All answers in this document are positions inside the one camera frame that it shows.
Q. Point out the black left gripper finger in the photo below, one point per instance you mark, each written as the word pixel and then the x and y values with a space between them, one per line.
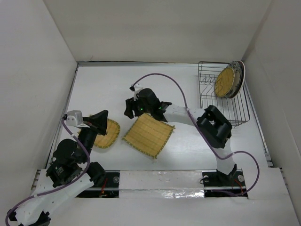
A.
pixel 103 133
pixel 97 122

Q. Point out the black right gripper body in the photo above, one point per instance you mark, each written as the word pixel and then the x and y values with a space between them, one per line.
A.
pixel 138 105

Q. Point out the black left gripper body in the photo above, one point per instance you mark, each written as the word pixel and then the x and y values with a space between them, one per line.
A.
pixel 88 136

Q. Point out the rounded bamboo tray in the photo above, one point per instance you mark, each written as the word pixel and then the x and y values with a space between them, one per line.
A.
pixel 113 130

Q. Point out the round bamboo tray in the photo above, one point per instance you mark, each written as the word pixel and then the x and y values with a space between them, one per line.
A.
pixel 224 82

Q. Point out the blue and white floral plate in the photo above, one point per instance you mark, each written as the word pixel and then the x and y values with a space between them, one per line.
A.
pixel 237 70

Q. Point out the red and teal floral plate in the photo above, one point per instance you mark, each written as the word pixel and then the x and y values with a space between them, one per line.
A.
pixel 242 79

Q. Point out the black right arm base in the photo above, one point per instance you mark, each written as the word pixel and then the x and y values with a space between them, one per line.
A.
pixel 215 187

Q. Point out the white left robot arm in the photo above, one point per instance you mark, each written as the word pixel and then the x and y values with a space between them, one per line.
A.
pixel 71 173

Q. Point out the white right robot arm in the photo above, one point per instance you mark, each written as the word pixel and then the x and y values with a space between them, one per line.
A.
pixel 215 129

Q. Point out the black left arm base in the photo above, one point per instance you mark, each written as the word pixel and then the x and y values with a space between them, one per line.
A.
pixel 108 189

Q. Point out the square bamboo mat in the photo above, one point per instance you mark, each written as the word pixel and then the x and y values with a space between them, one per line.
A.
pixel 148 135

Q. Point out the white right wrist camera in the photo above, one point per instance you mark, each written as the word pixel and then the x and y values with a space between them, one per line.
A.
pixel 136 88

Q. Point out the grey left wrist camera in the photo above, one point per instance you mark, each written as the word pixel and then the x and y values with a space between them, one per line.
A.
pixel 74 118

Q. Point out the grey wire dish rack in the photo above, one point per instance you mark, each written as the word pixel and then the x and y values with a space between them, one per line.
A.
pixel 220 110

